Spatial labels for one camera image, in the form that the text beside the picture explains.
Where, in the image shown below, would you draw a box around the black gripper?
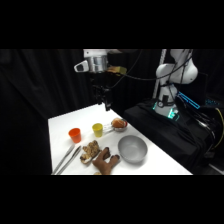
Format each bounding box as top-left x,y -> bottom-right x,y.
89,71 -> 113,112

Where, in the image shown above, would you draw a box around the brown deer plush toy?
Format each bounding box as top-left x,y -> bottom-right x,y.
91,146 -> 121,176

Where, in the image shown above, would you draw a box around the grey bowl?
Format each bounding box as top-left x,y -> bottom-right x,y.
117,134 -> 149,165

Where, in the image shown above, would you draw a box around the round bread roll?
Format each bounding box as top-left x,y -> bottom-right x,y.
111,118 -> 126,129

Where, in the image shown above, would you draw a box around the yellow plastic cup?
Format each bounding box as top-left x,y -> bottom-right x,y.
91,122 -> 104,139

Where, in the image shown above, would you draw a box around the small plate with food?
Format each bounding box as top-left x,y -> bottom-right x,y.
103,118 -> 129,133

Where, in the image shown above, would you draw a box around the yellow wrist attachment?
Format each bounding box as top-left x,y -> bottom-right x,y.
107,65 -> 128,76

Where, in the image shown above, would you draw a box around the orange plastic cup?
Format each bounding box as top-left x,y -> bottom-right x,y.
68,127 -> 83,144

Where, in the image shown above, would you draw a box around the spotted giraffe plush toy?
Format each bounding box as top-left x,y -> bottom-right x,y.
79,139 -> 102,165

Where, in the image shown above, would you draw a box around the black curtain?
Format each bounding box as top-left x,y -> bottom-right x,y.
0,49 -> 224,176

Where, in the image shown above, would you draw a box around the silver metal tongs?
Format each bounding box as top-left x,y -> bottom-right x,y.
51,143 -> 83,176

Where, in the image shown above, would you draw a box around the black cloth covered stand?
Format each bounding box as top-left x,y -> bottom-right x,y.
122,98 -> 224,176

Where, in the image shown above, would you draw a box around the blue lit device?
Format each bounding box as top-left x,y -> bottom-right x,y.
176,90 -> 202,111

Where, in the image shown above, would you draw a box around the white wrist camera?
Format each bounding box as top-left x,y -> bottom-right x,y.
73,59 -> 90,74

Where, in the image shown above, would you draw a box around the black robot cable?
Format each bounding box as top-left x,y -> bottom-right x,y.
107,49 -> 195,88

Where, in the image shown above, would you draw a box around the yellow cable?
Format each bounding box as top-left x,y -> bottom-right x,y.
211,107 -> 224,152

